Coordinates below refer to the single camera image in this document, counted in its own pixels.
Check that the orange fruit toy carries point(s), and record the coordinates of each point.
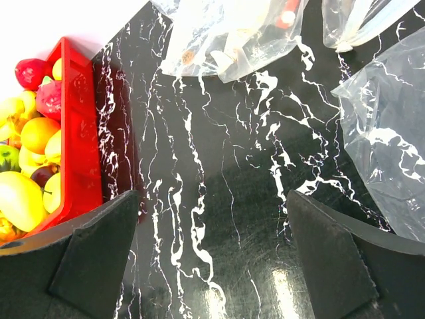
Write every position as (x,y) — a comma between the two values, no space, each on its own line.
(37,132)

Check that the clear zip bag with items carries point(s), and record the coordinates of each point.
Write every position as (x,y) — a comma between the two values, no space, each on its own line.
(228,39)

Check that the dark purple plum toy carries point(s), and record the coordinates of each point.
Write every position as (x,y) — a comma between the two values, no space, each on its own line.
(43,174)

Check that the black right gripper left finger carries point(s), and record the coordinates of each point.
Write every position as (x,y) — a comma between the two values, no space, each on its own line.
(72,270)

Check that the red apple toy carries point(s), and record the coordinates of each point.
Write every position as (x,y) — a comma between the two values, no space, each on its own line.
(30,72)

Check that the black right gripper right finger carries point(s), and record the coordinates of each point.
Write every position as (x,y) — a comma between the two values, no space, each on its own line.
(352,269)

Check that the yellow banana bunch toy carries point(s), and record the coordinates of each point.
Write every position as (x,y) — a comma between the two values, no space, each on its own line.
(16,112)

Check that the clear zip bag blue zipper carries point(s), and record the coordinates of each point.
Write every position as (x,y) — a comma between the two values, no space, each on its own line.
(348,24)

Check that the pink dragon fruit toy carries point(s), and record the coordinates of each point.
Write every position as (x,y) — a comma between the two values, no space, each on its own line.
(49,100)

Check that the red plastic fruit bin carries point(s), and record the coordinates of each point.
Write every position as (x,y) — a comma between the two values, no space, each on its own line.
(81,183)

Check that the polka dot zip bag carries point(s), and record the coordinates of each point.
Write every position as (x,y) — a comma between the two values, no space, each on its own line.
(382,118)

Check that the yellow mango toy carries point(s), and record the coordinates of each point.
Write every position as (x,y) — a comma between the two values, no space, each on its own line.
(21,201)

